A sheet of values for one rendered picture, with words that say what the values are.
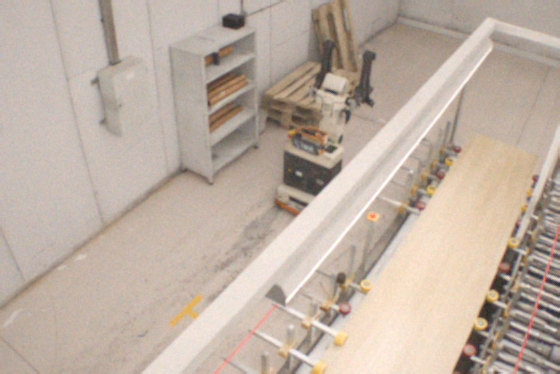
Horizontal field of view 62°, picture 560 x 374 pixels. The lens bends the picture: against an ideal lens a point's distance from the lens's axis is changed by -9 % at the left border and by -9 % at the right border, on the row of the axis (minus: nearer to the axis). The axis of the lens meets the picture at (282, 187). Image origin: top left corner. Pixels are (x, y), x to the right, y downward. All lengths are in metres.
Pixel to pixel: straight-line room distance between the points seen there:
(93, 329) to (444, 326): 2.82
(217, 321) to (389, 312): 2.17
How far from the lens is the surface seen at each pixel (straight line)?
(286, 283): 1.44
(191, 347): 1.22
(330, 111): 4.85
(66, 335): 4.54
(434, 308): 3.41
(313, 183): 4.92
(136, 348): 4.29
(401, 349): 3.16
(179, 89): 5.29
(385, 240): 4.06
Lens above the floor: 3.46
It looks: 38 degrees down
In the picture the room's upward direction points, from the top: 1 degrees clockwise
